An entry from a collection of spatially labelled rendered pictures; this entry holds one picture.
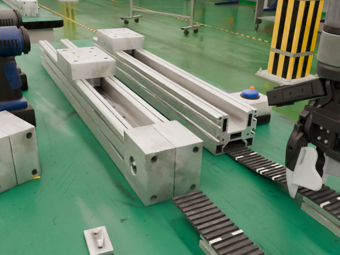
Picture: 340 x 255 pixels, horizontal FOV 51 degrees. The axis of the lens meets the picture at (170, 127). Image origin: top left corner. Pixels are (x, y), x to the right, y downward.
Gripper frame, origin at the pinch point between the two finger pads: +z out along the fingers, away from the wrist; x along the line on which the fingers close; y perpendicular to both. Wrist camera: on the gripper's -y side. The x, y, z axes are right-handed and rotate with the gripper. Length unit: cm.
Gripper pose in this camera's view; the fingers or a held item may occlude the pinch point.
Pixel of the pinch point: (304, 183)
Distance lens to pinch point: 62.5
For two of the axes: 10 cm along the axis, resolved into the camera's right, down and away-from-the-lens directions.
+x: 8.8, -1.7, 4.4
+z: -0.4, 9.1, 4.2
